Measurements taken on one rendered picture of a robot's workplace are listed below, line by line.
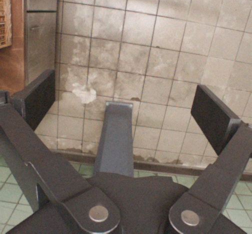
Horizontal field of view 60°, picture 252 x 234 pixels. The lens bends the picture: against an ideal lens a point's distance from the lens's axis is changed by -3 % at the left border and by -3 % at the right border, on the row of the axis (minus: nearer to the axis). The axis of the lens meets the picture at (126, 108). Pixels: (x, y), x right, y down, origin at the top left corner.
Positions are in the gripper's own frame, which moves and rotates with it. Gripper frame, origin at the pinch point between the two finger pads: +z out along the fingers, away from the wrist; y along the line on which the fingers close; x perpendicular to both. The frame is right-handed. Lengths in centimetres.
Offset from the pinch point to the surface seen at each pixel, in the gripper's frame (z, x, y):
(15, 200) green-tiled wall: 80, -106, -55
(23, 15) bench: 77, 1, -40
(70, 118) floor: 134, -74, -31
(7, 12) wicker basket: 75, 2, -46
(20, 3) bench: 77, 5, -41
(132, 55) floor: 133, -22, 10
